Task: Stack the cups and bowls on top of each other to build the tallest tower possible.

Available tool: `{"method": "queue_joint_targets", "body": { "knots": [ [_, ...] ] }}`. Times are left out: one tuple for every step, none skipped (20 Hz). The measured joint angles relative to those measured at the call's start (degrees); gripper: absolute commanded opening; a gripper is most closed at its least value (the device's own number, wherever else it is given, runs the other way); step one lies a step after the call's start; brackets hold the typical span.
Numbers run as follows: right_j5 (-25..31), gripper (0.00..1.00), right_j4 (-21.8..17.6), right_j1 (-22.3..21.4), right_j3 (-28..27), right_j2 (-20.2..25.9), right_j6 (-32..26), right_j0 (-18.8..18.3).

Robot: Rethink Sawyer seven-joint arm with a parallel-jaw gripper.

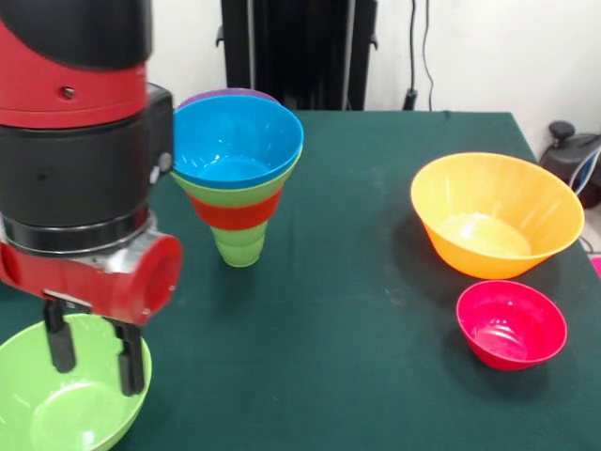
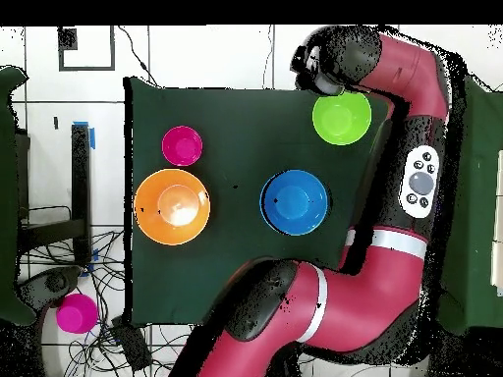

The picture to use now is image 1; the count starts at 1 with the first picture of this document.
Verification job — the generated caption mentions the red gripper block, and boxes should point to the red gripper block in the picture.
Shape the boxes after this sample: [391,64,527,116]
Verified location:
[0,232,184,398]

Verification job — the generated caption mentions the large green bowl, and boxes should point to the large green bowl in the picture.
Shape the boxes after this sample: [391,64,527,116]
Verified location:
[0,313,153,451]

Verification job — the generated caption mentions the green cup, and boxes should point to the green cup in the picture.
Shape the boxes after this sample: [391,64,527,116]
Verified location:
[209,219,270,269]

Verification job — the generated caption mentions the red-orange bowl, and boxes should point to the red-orange bowl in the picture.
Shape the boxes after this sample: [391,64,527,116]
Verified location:
[187,187,284,231]

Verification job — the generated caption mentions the small green bowl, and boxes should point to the small green bowl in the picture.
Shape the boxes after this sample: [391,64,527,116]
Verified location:
[169,143,304,209]

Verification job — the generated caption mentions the blue bowl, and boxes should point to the blue bowl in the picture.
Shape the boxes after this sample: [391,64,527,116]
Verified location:
[171,95,305,185]

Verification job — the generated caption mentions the dark green table cloth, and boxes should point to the dark green table cloth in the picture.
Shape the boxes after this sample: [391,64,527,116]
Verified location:
[0,107,601,451]

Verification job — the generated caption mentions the purple bowl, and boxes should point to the purple bowl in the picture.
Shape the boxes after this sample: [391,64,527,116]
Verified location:
[177,87,283,110]

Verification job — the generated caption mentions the pink bowl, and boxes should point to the pink bowl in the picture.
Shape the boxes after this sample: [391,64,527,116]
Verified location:
[455,279,569,372]

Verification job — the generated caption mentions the large orange bowl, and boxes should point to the large orange bowl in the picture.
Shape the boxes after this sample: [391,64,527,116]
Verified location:
[409,151,586,281]

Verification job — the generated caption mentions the black grey base foot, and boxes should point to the black grey base foot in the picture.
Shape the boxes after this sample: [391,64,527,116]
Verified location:
[539,120,601,210]

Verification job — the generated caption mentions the black pedestal column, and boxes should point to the black pedestal column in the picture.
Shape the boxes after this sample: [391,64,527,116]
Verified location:
[216,0,379,112]

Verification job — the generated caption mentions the black wall cable with plug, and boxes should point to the black wall cable with plug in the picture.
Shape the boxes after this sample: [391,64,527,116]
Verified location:
[402,0,436,112]

